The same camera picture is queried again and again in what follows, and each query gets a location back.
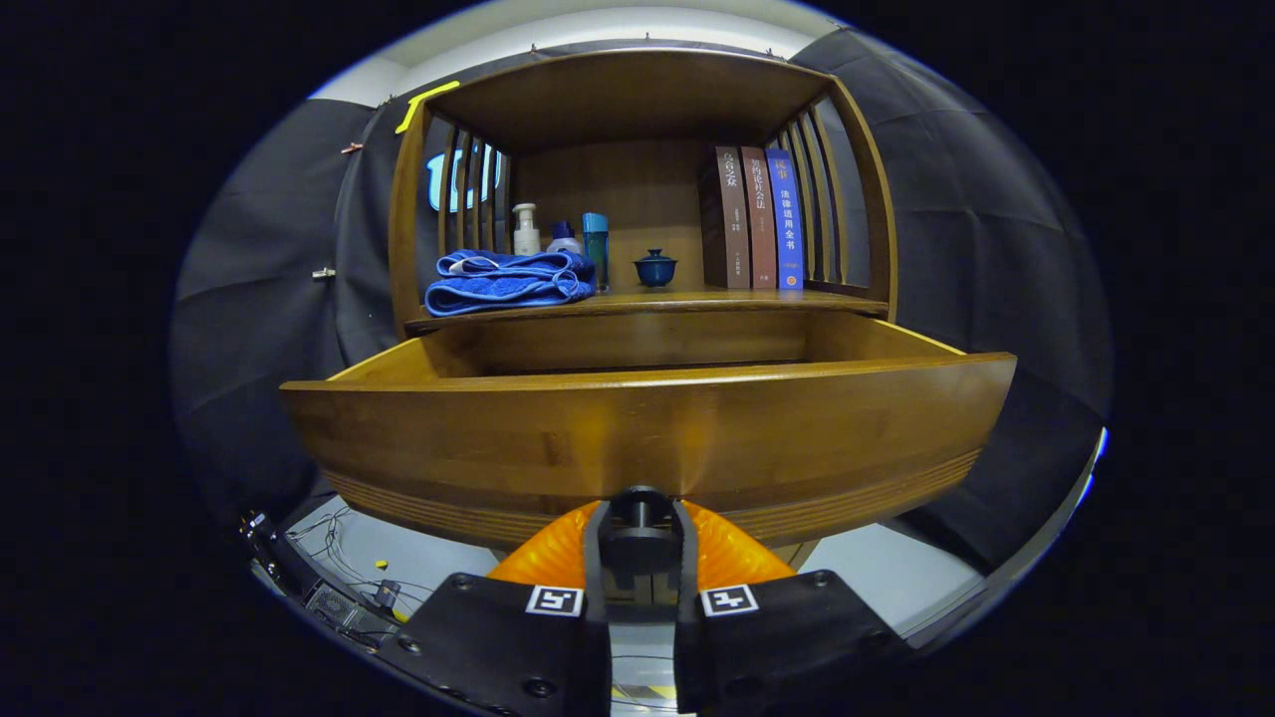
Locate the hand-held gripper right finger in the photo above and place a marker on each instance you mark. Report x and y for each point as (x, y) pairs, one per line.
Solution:
(787, 637)

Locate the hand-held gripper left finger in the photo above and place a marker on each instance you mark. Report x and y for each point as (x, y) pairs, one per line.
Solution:
(498, 637)

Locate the wooden drawer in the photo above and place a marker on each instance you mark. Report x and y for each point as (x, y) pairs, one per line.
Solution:
(637, 438)

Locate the wooden countertop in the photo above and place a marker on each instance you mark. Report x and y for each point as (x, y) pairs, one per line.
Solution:
(697, 300)

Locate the wooden cabinet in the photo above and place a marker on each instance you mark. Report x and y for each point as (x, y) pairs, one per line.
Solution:
(628, 100)

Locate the black electronic device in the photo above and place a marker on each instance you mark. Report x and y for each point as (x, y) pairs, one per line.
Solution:
(334, 602)

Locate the blue folded towel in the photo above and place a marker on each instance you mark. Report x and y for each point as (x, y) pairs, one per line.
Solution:
(508, 284)

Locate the blue lidded tea cup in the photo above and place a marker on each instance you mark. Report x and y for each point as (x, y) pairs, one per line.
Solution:
(655, 271)

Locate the teal bottle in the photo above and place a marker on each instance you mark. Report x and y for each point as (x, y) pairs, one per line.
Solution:
(597, 249)

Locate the white pump bottle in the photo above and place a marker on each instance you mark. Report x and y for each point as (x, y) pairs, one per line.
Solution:
(526, 237)

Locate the white lotion bottle blue cap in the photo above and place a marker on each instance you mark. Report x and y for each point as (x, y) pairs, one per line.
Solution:
(564, 239)

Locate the blue book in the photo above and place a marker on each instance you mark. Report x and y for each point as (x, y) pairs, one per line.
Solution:
(787, 224)

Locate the reddish brown book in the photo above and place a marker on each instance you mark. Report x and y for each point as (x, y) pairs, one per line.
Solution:
(761, 219)

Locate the dark brown book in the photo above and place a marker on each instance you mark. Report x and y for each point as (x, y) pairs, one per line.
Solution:
(725, 219)

